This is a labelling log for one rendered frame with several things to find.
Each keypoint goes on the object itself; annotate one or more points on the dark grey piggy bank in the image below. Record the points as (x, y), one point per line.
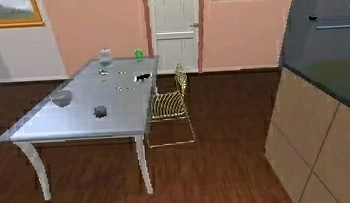
(100, 111)

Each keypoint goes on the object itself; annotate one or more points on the black and white small object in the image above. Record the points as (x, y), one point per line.
(142, 77)

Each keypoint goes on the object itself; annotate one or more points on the grey table with white legs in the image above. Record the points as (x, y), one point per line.
(123, 105)

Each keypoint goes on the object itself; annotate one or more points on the green bottle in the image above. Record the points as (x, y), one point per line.
(139, 55)

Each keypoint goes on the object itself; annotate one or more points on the white room door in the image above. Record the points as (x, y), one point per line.
(176, 29)

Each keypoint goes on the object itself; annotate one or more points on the small green and silver object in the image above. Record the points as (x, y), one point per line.
(103, 73)

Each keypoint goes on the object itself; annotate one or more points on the clear glass jar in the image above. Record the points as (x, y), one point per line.
(105, 57)

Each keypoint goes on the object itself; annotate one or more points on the grey bowl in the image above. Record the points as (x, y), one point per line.
(62, 98)

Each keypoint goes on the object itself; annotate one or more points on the orange framed picture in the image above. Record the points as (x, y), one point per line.
(11, 11)

